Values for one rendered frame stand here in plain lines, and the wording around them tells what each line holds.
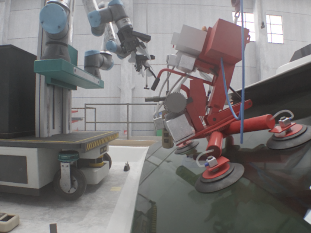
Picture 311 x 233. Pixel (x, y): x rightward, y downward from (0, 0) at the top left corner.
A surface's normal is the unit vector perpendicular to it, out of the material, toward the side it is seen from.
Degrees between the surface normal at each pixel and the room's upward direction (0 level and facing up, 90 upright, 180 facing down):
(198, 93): 90
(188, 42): 90
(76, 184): 90
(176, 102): 90
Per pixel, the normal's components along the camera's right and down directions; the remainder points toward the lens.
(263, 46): 0.02, 0.00
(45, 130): 1.00, 0.00
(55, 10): 0.32, 0.14
